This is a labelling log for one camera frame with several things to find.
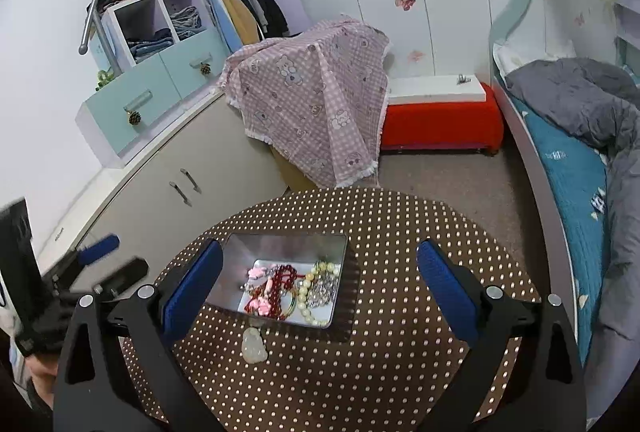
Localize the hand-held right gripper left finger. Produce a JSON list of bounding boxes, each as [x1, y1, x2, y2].
[[52, 239, 224, 432]]

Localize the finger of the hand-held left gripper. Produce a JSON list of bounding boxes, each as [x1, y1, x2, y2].
[[75, 258, 149, 300], [52, 234, 121, 277]]

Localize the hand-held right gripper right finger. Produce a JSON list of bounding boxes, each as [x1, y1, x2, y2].
[[416, 239, 587, 432]]

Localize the metal tin box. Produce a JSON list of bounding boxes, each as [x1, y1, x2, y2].
[[205, 233, 348, 329]]

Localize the pale jade pendant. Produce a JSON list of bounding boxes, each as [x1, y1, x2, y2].
[[241, 319, 271, 365]]

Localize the red bead bracelet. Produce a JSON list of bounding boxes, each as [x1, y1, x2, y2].
[[250, 264, 303, 317]]

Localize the silver chain necklace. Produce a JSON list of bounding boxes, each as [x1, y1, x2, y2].
[[306, 272, 341, 307]]

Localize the cream bead bracelet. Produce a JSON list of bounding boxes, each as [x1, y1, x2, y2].
[[295, 262, 342, 325]]

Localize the person's left forearm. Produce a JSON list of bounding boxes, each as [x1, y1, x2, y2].
[[9, 339, 61, 413]]

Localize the brown polka-dot tablecloth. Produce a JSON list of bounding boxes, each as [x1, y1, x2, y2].
[[120, 187, 543, 432]]

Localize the beige low cabinet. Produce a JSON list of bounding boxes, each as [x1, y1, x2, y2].
[[35, 89, 291, 273]]

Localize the wide teal drawer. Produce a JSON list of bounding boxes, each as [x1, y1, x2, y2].
[[87, 59, 181, 157]]

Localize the red storage bench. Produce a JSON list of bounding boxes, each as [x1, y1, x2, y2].
[[378, 84, 505, 157]]

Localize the teal bed sheet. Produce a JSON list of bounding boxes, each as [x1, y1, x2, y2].
[[510, 94, 613, 363]]

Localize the narrow teal drawer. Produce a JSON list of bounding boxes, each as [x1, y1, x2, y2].
[[162, 32, 232, 100]]

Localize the white board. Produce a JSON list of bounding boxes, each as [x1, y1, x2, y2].
[[387, 74, 488, 105]]

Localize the folded blue jeans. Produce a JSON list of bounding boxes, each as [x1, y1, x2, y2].
[[125, 28, 173, 62]]

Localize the pink printed cloth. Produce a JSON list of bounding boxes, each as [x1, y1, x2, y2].
[[217, 16, 392, 189]]

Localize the grey duvet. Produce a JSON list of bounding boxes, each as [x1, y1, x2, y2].
[[505, 58, 640, 428]]

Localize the folded grey jeans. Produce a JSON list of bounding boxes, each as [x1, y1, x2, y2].
[[167, 6, 202, 40]]

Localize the white pillow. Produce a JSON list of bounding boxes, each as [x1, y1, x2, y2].
[[492, 39, 533, 75]]

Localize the light blue hanging garment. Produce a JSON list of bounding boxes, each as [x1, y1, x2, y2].
[[195, 0, 243, 53]]

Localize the yellow hanging garment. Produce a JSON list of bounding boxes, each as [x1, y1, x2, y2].
[[209, 0, 261, 47]]

